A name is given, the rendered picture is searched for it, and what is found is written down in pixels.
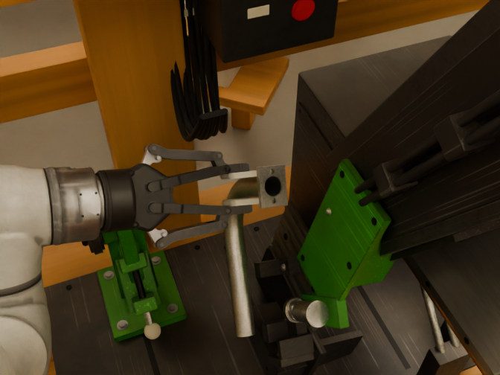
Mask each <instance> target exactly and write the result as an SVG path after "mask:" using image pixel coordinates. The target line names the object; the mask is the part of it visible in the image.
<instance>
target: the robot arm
mask: <svg viewBox="0 0 500 375"><path fill-rule="evenodd" d="M144 152H145V154H144V157H143V159H142V161H141V163H140V164H137V165H135V166H134V167H131V168H124V169H114V170H99V171H97V172H96V173H94V171H93V169H92V168H91V167H84V168H73V169H72V168H70V167H47V168H30V167H22V166H19V165H14V164H0V375H48V369H49V363H50V360H51V347H52V344H51V321H50V316H49V311H48V305H47V298H46V294H45V290H44V286H43V282H42V253H43V247H44V246H50V245H55V246H58V245H61V244H63V243H75V242H82V241H88V240H95V239H97V237H98V236H99V233H100V230H101V231H103V232H104V233H106V232H113V231H125V230H132V229H139V230H141V231H145V232H147V233H148V234H149V236H150V239H151V240H152V242H151V244H152V246H153V247H155V248H157V249H164V248H166V247H167V246H169V245H170V244H171V243H173V242H175V241H178V240H183V239H187V238H191V237H196V236H199V235H203V234H209V233H212V232H216V231H221V230H225V229H227V227H228V218H229V217H230V216H231V215H233V214H248V213H251V212H252V205H255V204H259V198H258V197H253V198H243V199H226V200H223V201H222V204H223V205H194V204H177V203H174V200H173V196H172V195H173V187H175V186H179V185H183V184H187V183H190V182H195V181H199V180H203V179H208V178H211V177H215V176H220V177H221V179H238V178H246V177H254V176H257V171H256V170H251V171H249V164H247V163H239V164H226V163H225V162H224V160H223V158H222V157H223V154H222V153H221V152H219V151H201V150H168V149H166V148H163V147H161V146H159V145H157V144H148V145H146V146H145V147H144ZM162 159H164V160H184V161H210V162H211V163H212V166H213V167H206V168H203V169H200V170H194V171H190V172H187V173H181V174H178V175H174V176H165V175H164V174H163V173H161V172H159V171H157V170H156V169H155V168H153V167H151V166H150V165H151V164H152V163H159V162H160V161H161V160H162ZM170 214H207V215H217V216H216V219H215V220H211V221H207V222H201V223H198V224H194V225H189V226H185V227H181V228H175V229H172V230H169V231H166V230H164V229H159V230H157V229H156V227H157V226H158V225H159V224H160V223H161V222H162V221H163V220H165V219H166V218H167V217H168V216H169V215H170Z"/></svg>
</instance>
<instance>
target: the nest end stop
mask: <svg viewBox="0 0 500 375"><path fill-rule="evenodd" d="M266 357H267V362H268V363H271V364H273V365H277V366H279V367H281V368H283V367H286V366H289V365H294V364H298V363H301V362H306V361H310V360H313V359H314V355H313V353H308V354H305V355H302V356H296V357H293V358H290V359H285V360H280V359H279V356H277V353H273V354H269V355H266Z"/></svg>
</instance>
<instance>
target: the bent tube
mask: <svg viewBox="0 0 500 375"><path fill-rule="evenodd" d="M256 170H257V176H254V177H246V178H241V179H239V180H238V181H236V182H235V183H234V185H233V187H232V188H231V190H230V192H229V194H228V198H227V199H243V198H249V197H250V196H257V197H258V198H259V207H260V208H272V207H278V206H285V205H288V199H287V190H286V171H285V164H280V165H271V166H262V167H256ZM270 170H272V174H271V173H270ZM273 199H274V200H275V202H274V203H272V200H273ZM243 216H244V214H233V215H231V216H230V217H229V218H228V227H227V229H225V230H224V235H225V248H226V255H227V261H228V273H229V280H230V287H231V300H232V306H233V313H234V325H235V332H236V336H237V337H247V336H253V335H254V334H255V329H254V317H253V311H252V304H251V292H250V286H249V274H248V267H247V260H246V248H245V241H244V235H243Z"/></svg>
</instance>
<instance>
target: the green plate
mask: <svg viewBox="0 0 500 375"><path fill-rule="evenodd" d="M363 182H364V179H363V178H362V177H361V176H360V174H359V173H358V171H357V170H356V168H355V167H354V166H353V164H352V163H351V161H350V159H348V158H346V159H342V160H341V163H340V165H339V167H338V169H337V171H336V174H335V176H334V177H333V180H332V182H331V184H330V186H329V188H328V190H327V193H326V195H325V197H324V199H323V201H322V203H321V206H320V208H319V209H318V213H317V214H316V216H315V219H314V220H313V223H312V225H311V227H310V229H309V232H308V234H307V236H306V238H305V240H304V243H303V245H302V247H301V249H300V251H299V253H298V256H297V259H298V262H299V263H300V264H301V267H302V269H303V270H304V272H305V274H306V276H307V278H308V280H309V282H310V283H311V285H312V287H313V289H314V291H315V293H316V295H322V296H328V297H334V298H338V301H344V300H345V299H346V297H347V295H348V293H349V291H350V290H351V288H352V287H355V286H361V285H365V284H370V283H376V282H380V281H383V279H384V278H385V276H386V275H387V274H388V272H389V270H390V268H391V267H392V266H393V264H394V262H395V261H396V260H392V261H390V259H391V255H392V254H389V255H386V256H383V257H380V256H379V252H380V249H381V246H382V243H381V240H382V236H383V234H384V233H385V230H386V229H387V227H388V226H389V224H390V222H391V218H390V217H389V215H388V214H387V212H386V211H385V209H384V208H383V207H382V205H381V204H380V203H379V201H378V202H375V203H374V202H371V203H369V204H367V205H366V206H363V207H362V206H360V205H359V200H360V199H362V198H364V197H366V196H367V195H369V194H370V193H373V192H372V191H371V190H364V191H363V192H361V193H360V194H356V193H355V192H354V189H355V187H357V186H358V185H360V184H361V183H363ZM328 208H330V210H331V215H330V216H328V215H327V214H326V210H327V209H328Z"/></svg>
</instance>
